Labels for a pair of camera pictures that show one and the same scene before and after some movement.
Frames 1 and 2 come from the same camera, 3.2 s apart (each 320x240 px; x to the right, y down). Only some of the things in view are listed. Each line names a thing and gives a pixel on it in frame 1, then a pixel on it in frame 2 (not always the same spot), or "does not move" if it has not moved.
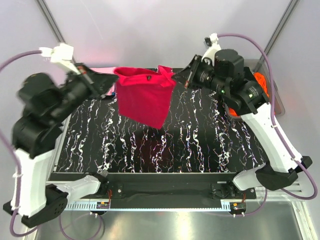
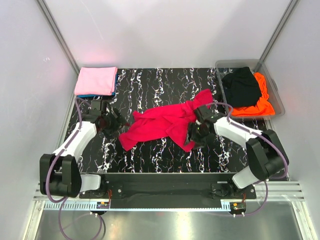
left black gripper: [103, 82] → [117, 122]
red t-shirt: [144, 95] → [170, 122]
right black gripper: [183, 77] → [199, 142]
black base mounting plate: [172, 190] does not move
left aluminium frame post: [51, 21] does not move
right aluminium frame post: [292, 5] does not move
